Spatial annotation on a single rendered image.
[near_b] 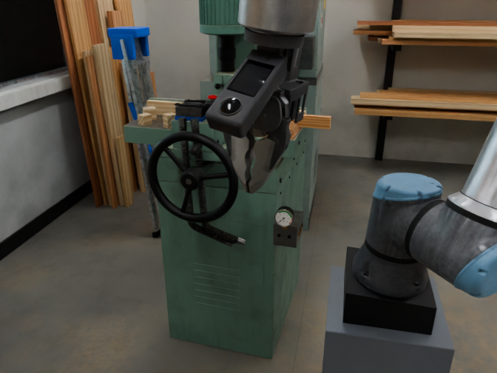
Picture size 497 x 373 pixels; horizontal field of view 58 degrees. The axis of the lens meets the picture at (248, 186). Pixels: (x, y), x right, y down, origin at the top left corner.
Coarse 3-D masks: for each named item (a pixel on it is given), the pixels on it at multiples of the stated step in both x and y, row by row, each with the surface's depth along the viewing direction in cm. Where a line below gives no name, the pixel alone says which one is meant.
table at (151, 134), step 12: (156, 120) 159; (132, 132) 153; (144, 132) 151; (156, 132) 150; (168, 132) 149; (300, 132) 146; (288, 144) 138; (300, 144) 149; (180, 156) 140; (192, 156) 139; (204, 156) 137; (216, 156) 136; (288, 156) 140
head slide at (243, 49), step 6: (216, 36) 157; (240, 36) 155; (234, 42) 156; (240, 42) 155; (246, 42) 155; (240, 48) 156; (246, 48) 156; (252, 48) 155; (240, 54) 157; (246, 54) 156; (234, 60) 158; (240, 60) 158; (234, 66) 159
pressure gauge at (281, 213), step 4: (280, 208) 142; (284, 208) 141; (288, 208) 142; (276, 212) 141; (280, 212) 141; (284, 212) 141; (288, 212) 140; (292, 212) 141; (276, 216) 142; (280, 216) 142; (284, 216) 141; (288, 216) 141; (292, 216) 140; (276, 220) 143; (280, 220) 142; (284, 220) 142; (288, 220) 141; (292, 220) 141; (280, 224) 143; (284, 224) 142; (288, 224) 142; (284, 228) 145
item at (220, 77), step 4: (220, 72) 152; (224, 72) 152; (228, 72) 152; (232, 72) 152; (216, 76) 149; (220, 76) 148; (224, 76) 148; (228, 76) 147; (216, 80) 149; (220, 80) 149; (224, 80) 148; (228, 80) 148; (224, 84) 149; (220, 88) 150; (216, 92) 151; (220, 92) 150
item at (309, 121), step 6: (306, 120) 150; (312, 120) 149; (318, 120) 148; (324, 120) 148; (330, 120) 147; (300, 126) 151; (306, 126) 150; (312, 126) 150; (318, 126) 149; (324, 126) 149; (330, 126) 149
